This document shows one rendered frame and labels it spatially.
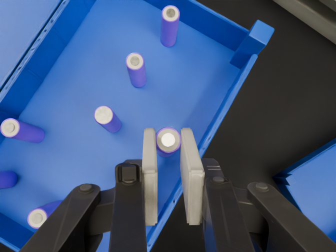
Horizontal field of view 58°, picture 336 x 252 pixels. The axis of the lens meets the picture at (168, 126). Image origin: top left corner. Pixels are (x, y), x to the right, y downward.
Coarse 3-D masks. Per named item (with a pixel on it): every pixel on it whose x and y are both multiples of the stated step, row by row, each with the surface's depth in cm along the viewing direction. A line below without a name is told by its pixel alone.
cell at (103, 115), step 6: (96, 108) 28; (102, 108) 28; (108, 108) 28; (96, 114) 28; (102, 114) 28; (108, 114) 28; (114, 114) 29; (96, 120) 28; (102, 120) 28; (108, 120) 28; (114, 120) 30; (102, 126) 31; (108, 126) 30; (114, 126) 31
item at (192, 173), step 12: (180, 132) 21; (192, 144) 18; (180, 156) 21; (192, 156) 16; (180, 168) 20; (192, 168) 14; (192, 180) 14; (192, 192) 15; (192, 204) 15; (192, 216) 15
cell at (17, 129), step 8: (8, 120) 28; (16, 120) 28; (0, 128) 28; (8, 128) 28; (16, 128) 28; (24, 128) 29; (32, 128) 31; (40, 128) 34; (8, 136) 28; (16, 136) 28; (24, 136) 30; (32, 136) 31; (40, 136) 33
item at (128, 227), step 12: (120, 168) 14; (132, 168) 14; (120, 180) 14; (132, 180) 14; (120, 192) 13; (132, 192) 13; (120, 204) 12; (132, 204) 12; (120, 216) 11; (132, 216) 11; (144, 216) 11; (120, 228) 10; (132, 228) 10; (144, 228) 10; (120, 240) 10; (132, 240) 10; (144, 240) 10
